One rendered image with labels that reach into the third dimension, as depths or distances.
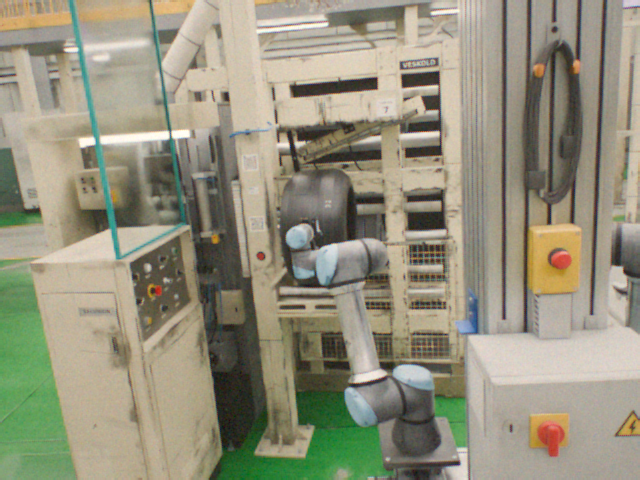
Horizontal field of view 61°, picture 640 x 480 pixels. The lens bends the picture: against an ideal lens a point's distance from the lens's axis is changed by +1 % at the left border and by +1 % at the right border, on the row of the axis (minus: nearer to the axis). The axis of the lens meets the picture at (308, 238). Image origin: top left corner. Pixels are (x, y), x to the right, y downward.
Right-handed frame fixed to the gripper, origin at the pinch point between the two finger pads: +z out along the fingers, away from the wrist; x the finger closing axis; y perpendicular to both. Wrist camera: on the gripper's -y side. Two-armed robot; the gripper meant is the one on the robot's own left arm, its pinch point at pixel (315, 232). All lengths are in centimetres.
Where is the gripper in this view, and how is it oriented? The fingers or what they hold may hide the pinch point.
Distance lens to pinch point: 229.0
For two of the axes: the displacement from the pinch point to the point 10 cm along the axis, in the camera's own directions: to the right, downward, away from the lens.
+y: -0.6, -9.9, -1.2
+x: -9.7, 0.3, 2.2
